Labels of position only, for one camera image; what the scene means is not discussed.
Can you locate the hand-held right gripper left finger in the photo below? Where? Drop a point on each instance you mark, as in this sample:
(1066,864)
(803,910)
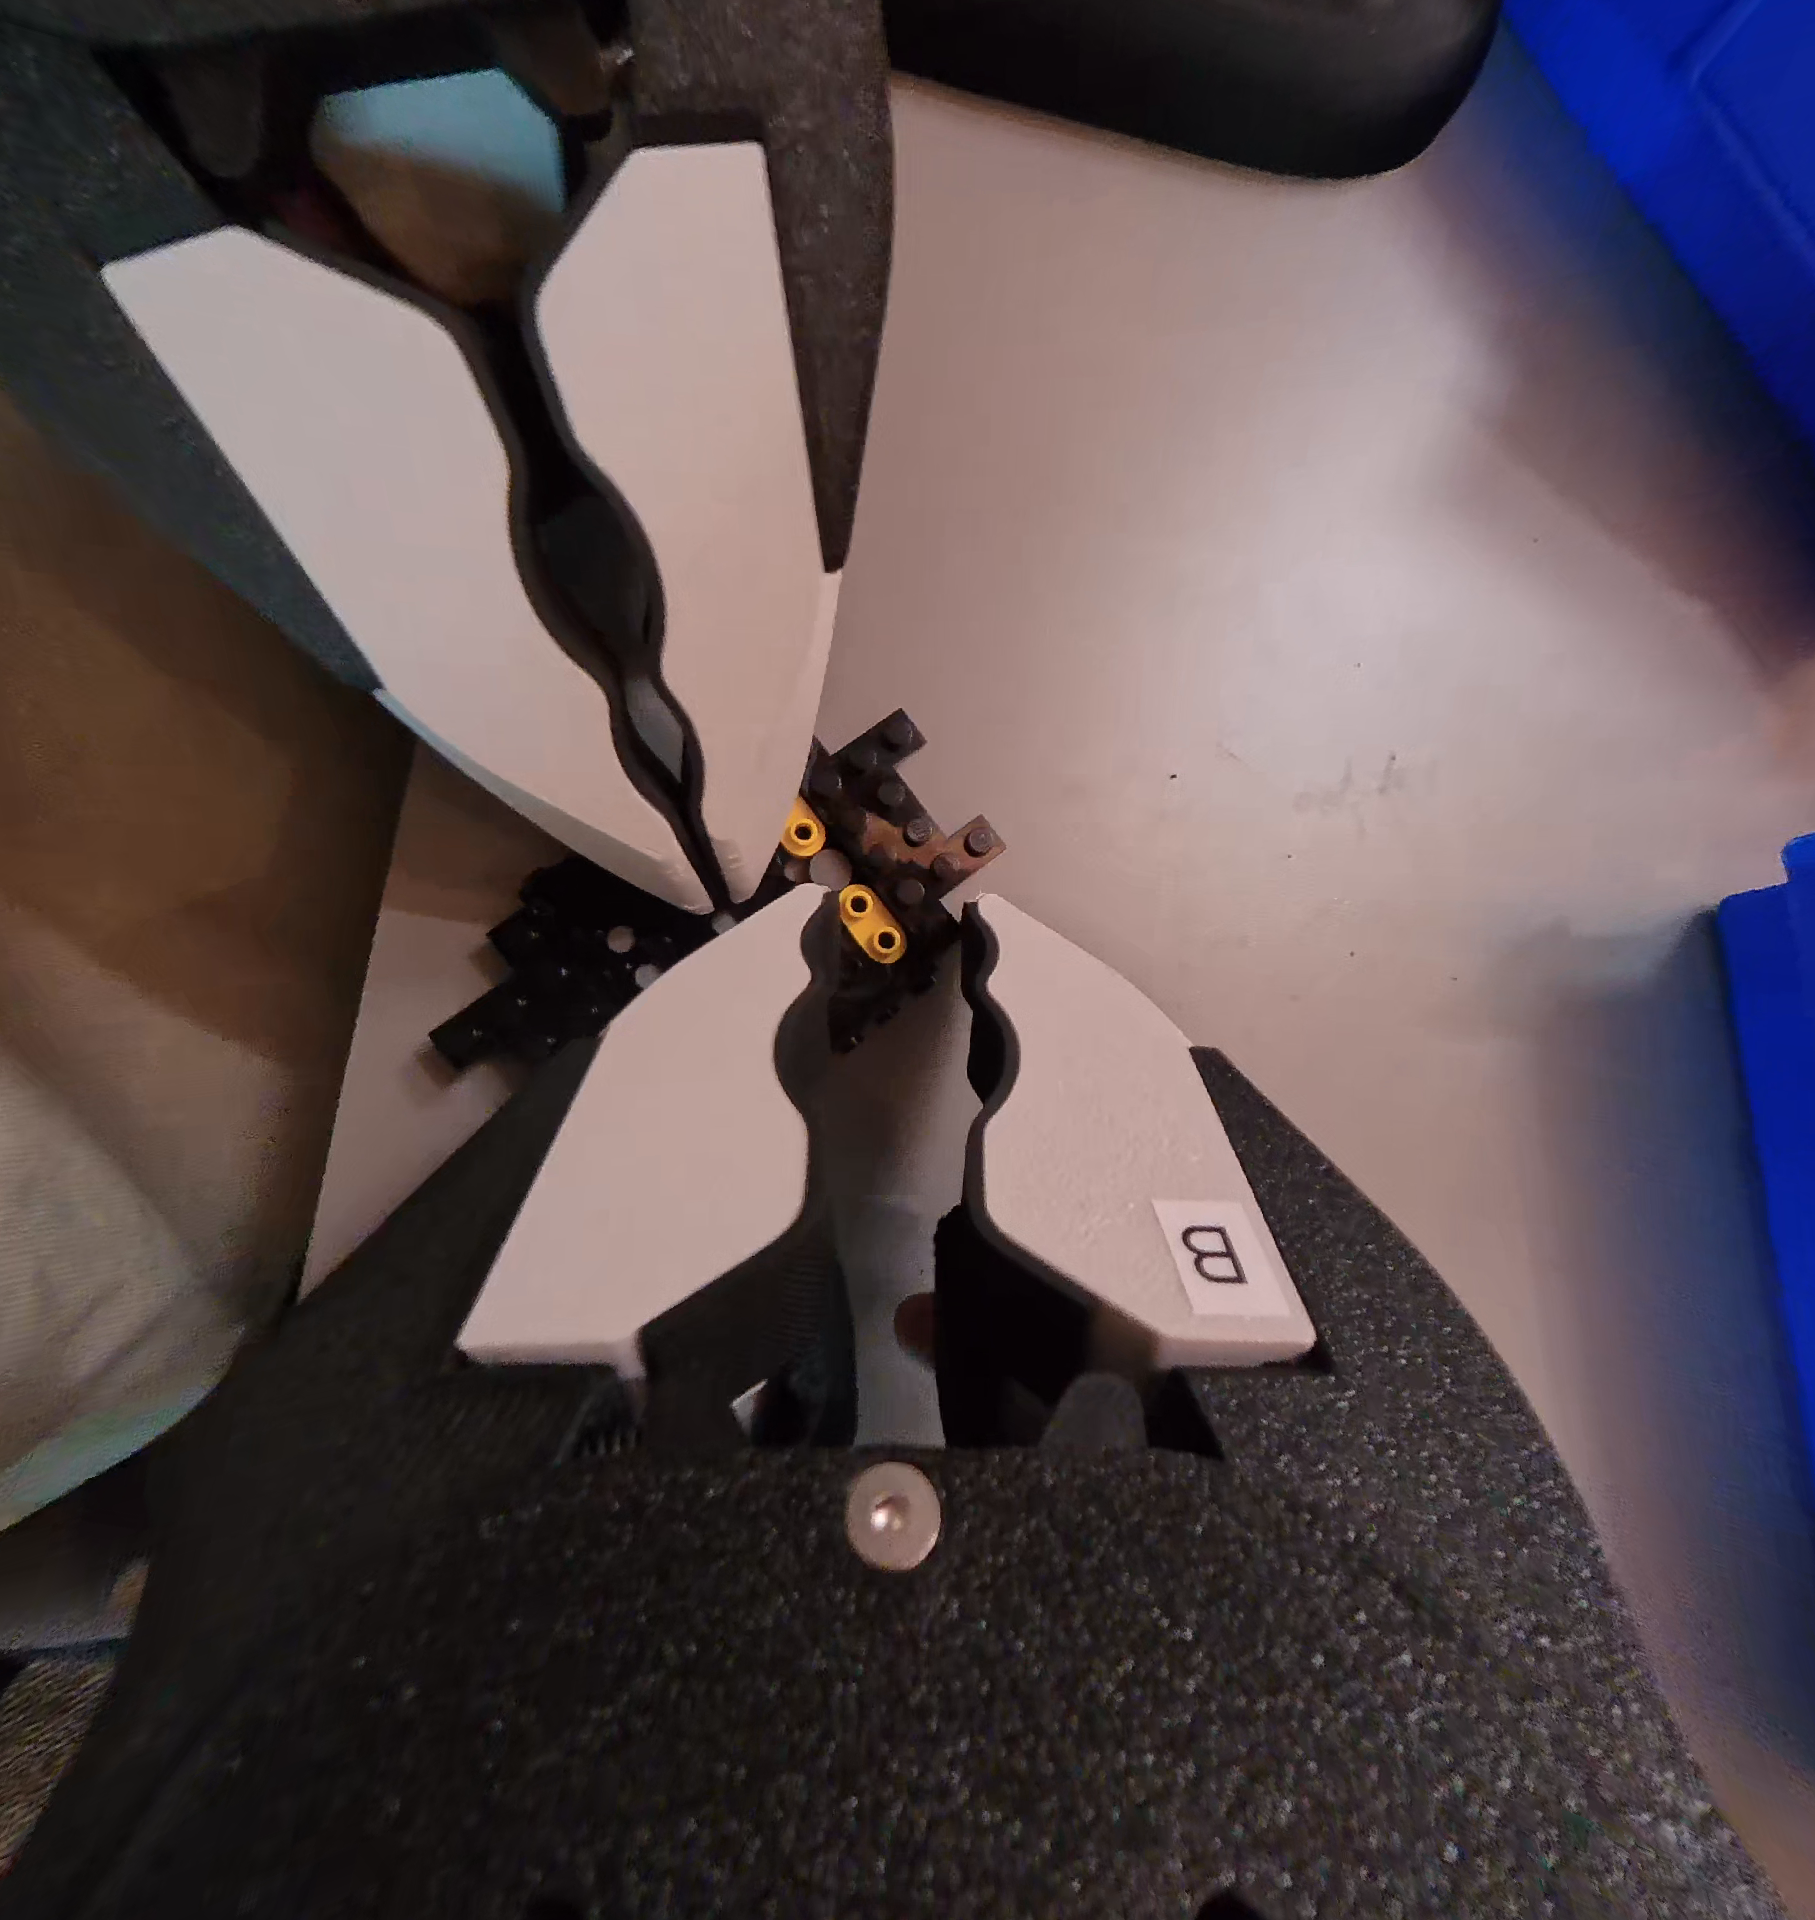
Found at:
(666,1170)

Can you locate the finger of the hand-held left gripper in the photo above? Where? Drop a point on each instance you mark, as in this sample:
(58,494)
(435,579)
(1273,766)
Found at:
(367,495)
(697,421)

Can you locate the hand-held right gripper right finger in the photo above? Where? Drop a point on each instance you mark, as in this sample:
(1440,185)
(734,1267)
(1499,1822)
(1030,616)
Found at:
(1102,1140)

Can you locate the black toy brick chassis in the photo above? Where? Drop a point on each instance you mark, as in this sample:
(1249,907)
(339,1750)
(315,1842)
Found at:
(547,977)

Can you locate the yellow toy brick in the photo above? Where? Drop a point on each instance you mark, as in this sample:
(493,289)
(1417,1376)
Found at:
(803,833)
(872,923)

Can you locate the grey desk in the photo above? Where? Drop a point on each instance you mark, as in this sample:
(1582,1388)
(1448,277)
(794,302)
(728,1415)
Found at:
(1223,527)

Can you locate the black chair armrest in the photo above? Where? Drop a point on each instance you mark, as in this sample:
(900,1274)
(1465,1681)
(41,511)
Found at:
(1191,90)

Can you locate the person's beige clothing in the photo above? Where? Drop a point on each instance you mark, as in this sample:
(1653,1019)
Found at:
(142,900)

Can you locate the blue plastic bin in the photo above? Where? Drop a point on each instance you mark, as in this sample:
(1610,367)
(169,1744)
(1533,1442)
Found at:
(1807,1200)
(1718,180)

